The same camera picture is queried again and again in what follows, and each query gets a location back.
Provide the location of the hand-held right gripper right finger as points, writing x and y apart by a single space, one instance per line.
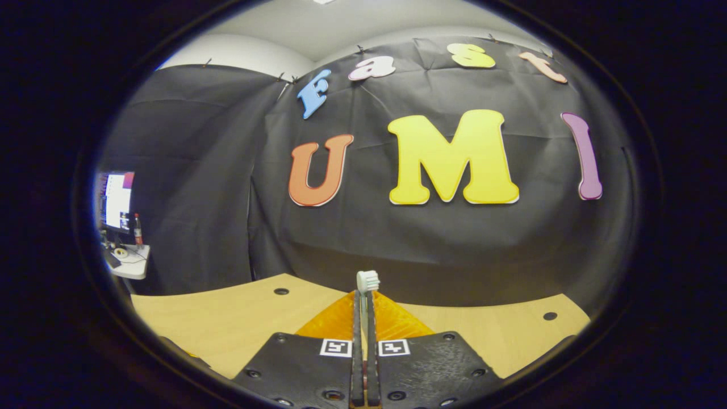
372 369

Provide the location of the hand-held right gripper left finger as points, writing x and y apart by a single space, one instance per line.
356 369

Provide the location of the pale green toothbrush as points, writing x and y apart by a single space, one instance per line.
367 281

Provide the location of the black backdrop cloth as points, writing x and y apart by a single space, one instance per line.
397 244

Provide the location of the white side table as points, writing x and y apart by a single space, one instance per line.
133 264

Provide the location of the red drink bottle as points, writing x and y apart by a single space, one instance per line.
137 230

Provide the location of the computer monitor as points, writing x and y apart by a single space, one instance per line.
117 199

